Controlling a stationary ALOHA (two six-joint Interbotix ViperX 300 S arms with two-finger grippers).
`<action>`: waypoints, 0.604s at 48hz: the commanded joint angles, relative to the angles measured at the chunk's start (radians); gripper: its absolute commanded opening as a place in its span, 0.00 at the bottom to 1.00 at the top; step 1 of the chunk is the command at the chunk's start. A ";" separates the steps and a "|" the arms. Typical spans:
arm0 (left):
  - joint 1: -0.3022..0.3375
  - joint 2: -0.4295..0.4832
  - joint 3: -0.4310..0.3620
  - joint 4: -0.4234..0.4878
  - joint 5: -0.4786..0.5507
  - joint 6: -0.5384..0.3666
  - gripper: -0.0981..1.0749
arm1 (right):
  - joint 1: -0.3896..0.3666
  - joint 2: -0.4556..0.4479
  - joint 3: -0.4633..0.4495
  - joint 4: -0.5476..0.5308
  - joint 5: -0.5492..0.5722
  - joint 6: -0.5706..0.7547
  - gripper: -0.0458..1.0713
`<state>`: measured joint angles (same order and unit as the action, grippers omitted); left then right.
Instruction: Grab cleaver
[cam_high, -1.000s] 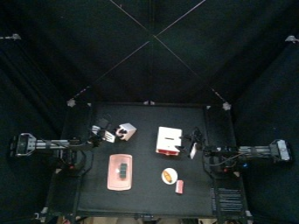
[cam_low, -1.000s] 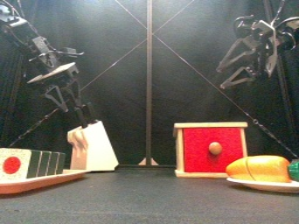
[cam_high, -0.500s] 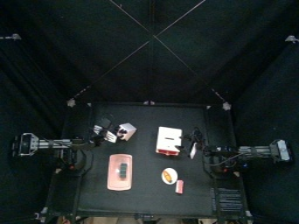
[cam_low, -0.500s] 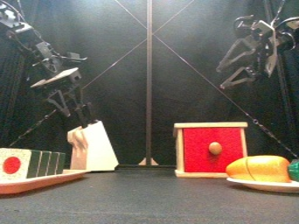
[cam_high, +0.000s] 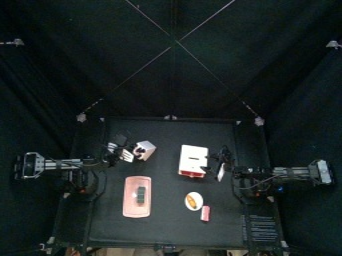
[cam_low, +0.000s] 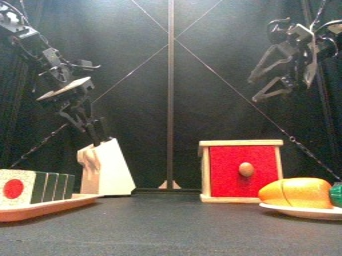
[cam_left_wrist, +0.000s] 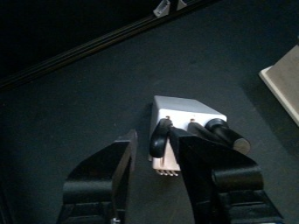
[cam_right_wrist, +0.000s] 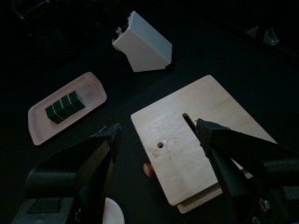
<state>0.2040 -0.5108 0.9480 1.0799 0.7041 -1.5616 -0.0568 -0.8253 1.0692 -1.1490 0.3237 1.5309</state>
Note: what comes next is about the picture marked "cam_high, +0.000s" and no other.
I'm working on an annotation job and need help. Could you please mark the pale wooden toy cleaver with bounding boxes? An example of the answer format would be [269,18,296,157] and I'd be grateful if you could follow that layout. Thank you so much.
[217,162,228,183]

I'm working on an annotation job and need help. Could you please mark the white box with red label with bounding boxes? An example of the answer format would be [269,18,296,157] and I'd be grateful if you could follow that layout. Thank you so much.
[178,144,210,174]

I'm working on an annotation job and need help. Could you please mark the small white round plate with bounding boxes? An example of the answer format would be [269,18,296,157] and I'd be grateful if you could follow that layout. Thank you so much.
[184,191,206,212]

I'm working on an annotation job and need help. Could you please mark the dark green sliced toy vegetable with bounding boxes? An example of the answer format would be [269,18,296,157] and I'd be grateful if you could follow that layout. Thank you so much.
[136,185,149,204]

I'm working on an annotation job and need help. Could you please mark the pink red rectangular toy block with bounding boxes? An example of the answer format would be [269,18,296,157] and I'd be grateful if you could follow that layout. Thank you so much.
[200,205,212,223]

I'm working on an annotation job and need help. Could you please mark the pink rectangular tray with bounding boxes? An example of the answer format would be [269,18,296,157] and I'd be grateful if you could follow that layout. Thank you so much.
[122,175,154,219]

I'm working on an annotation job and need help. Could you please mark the black label with white text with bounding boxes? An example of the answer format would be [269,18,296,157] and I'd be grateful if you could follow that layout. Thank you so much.
[248,213,280,244]

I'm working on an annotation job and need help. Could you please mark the thin pale diagonal cord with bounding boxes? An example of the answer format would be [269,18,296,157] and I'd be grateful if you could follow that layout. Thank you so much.
[83,0,237,114]
[123,0,260,118]

